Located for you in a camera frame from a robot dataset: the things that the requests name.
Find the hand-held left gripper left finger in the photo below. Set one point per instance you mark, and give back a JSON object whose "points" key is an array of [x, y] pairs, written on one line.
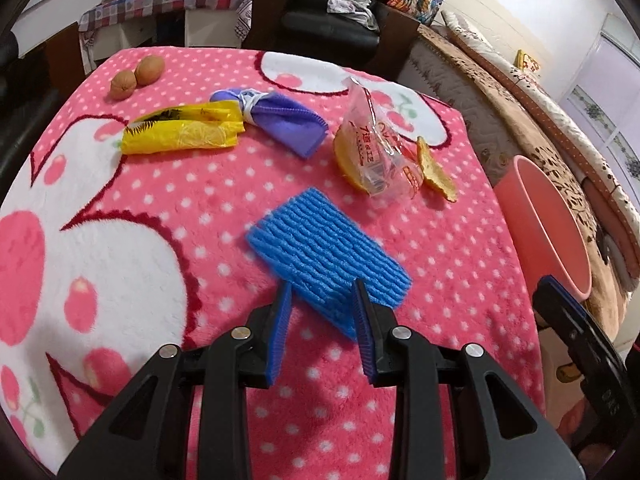
{"points": [[279, 340]]}

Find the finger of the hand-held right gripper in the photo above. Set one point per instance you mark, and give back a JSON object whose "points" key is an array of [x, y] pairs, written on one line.
{"points": [[565, 302]]}

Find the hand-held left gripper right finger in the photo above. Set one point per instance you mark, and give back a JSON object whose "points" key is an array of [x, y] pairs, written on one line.
{"points": [[364, 340]]}

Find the pink plastic bin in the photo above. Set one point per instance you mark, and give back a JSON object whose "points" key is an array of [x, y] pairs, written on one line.
{"points": [[545, 230]]}

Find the blue foam net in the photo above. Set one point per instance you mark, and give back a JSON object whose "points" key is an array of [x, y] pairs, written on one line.
{"points": [[320, 250]]}

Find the thin orange peel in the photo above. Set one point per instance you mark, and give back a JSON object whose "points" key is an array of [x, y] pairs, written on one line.
{"points": [[435, 175]]}

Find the large orange peel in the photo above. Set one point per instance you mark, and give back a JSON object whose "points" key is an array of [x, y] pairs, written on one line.
{"points": [[347, 160]]}

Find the clear red-print snack bag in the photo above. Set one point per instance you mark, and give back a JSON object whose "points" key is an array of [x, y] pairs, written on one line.
{"points": [[382, 145]]}

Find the purple foam net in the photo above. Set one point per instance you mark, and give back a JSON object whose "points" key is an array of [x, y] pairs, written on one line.
{"points": [[285, 120]]}

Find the yellow plastic wrapper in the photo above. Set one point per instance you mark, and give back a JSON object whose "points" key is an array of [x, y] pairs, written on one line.
{"points": [[180, 130]]}

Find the brown leaf-pattern bed blanket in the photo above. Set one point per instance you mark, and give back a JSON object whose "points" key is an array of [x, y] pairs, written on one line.
{"points": [[565, 170]]}

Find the pink polka-dot blanket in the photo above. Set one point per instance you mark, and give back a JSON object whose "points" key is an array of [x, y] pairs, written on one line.
{"points": [[200, 200]]}

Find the white wardrobe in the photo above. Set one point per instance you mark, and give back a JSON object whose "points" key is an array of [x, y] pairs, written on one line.
{"points": [[600, 105]]}

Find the white bed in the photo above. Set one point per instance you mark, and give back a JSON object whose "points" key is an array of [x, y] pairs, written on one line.
{"points": [[450, 90]]}

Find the yellow pillow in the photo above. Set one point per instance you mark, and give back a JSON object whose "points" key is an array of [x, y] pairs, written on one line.
{"points": [[528, 61]]}

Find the floral quilt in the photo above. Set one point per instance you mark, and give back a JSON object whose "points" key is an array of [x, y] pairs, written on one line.
{"points": [[500, 55]]}

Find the brown round fruit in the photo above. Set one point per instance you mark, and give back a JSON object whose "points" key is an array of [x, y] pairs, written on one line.
{"points": [[150, 70], [123, 85]]}

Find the black armchair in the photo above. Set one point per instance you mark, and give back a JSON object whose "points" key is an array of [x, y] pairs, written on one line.
{"points": [[320, 25], [27, 110]]}

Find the white side table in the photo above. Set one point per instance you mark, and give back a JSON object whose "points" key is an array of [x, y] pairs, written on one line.
{"points": [[210, 25]]}

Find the striped cloth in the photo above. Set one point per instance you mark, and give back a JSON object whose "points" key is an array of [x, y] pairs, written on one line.
{"points": [[243, 15]]}

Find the white grey garment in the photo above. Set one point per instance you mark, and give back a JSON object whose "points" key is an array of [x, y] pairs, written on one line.
{"points": [[352, 7]]}

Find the checkered tablecloth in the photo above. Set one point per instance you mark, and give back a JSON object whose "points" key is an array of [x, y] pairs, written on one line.
{"points": [[165, 0]]}

